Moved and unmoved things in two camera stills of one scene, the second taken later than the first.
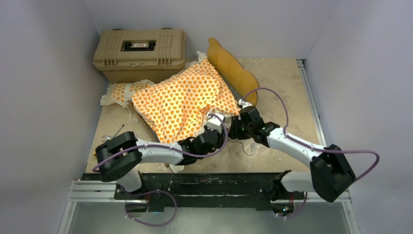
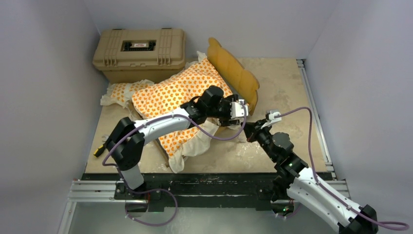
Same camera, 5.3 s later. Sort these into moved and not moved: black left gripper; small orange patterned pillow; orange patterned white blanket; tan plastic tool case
Moved: black left gripper
Not moved: small orange patterned pillow; tan plastic tool case; orange patterned white blanket
